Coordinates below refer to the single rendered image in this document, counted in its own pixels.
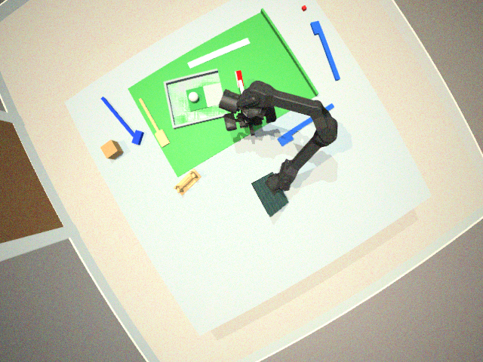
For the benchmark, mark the white flat bar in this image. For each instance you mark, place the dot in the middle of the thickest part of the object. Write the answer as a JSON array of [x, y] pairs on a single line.
[[218, 52]]

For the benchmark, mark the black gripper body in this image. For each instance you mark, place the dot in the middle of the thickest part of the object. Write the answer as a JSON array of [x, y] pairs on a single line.
[[230, 121]]

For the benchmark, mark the orange cube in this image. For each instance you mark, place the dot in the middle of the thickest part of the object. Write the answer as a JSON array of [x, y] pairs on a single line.
[[111, 149]]

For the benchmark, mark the green flat mat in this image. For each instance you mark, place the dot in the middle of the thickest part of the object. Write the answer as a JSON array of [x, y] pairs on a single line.
[[264, 59]]

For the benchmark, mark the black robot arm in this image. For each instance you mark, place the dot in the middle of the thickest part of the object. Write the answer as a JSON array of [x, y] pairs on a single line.
[[252, 102]]

